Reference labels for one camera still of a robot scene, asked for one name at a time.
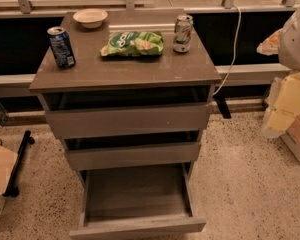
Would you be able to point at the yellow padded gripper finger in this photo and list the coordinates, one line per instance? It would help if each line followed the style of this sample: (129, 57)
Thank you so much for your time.
(283, 105)

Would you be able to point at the grey bottom drawer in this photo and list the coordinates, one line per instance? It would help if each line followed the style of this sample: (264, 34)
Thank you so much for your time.
(137, 202)

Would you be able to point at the grey drawer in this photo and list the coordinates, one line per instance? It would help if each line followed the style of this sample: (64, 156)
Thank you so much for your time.
(137, 202)
(130, 112)
(133, 150)

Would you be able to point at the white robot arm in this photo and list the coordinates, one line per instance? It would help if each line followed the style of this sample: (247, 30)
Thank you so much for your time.
(285, 42)

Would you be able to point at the grey drawer cabinet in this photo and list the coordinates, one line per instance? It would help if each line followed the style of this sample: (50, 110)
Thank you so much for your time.
(93, 72)

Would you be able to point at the grey middle drawer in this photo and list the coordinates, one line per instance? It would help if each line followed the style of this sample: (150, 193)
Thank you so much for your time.
(133, 150)

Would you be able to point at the grey top drawer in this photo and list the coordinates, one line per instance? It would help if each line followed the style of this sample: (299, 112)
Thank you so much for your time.
(130, 112)

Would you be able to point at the white green soda can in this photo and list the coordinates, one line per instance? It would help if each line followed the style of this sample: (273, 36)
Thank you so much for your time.
(182, 33)

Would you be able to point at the green chip bag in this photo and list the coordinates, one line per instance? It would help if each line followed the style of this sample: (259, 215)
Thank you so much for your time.
(134, 44)

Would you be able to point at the white paper bowl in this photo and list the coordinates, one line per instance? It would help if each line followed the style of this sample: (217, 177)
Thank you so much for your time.
(90, 18)

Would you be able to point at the blue soda can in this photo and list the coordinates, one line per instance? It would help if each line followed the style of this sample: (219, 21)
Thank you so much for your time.
(61, 47)

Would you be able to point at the black metal stand leg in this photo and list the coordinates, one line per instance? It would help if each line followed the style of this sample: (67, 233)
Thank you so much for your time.
(11, 189)

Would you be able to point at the wooden board on left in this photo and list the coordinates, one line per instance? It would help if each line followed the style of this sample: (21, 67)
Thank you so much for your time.
(7, 162)

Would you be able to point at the black bracket behind cabinet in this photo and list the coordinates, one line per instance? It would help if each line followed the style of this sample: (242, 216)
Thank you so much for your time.
(222, 106)

